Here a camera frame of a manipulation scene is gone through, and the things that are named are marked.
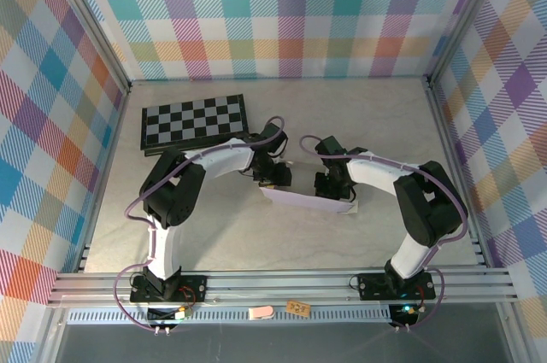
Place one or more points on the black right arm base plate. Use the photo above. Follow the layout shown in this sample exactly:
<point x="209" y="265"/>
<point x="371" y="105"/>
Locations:
<point x="372" y="286"/>

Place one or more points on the aluminium frame post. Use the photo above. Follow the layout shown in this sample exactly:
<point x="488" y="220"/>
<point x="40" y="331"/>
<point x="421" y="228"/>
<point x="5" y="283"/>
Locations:
<point x="466" y="17"/>
<point x="87" y="21"/>

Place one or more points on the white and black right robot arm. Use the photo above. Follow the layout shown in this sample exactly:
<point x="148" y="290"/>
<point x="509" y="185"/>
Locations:
<point x="376" y="171"/>

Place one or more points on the small black circuit board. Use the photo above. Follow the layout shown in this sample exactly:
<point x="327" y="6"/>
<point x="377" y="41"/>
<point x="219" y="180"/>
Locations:
<point x="404" y="314"/>
<point x="168" y="314"/>

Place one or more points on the black and grey chessboard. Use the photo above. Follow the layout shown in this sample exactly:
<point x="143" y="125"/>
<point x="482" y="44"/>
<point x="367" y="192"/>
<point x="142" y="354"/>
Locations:
<point x="192" y="121"/>

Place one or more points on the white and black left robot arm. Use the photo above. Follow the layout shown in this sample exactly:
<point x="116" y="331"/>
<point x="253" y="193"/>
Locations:
<point x="222" y="162"/>

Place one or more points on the small wooden tag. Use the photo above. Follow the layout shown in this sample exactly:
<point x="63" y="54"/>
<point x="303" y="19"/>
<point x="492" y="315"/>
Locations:
<point x="297" y="308"/>

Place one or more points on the pink and white eraser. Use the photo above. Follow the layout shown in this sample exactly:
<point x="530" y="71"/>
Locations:
<point x="260" y="312"/>

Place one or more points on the aluminium frame cross rail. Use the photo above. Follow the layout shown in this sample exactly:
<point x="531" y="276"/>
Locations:
<point x="278" y="284"/>

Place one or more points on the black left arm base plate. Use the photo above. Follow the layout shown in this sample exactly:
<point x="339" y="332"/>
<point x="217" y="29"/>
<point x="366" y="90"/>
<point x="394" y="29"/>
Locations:
<point x="194" y="288"/>

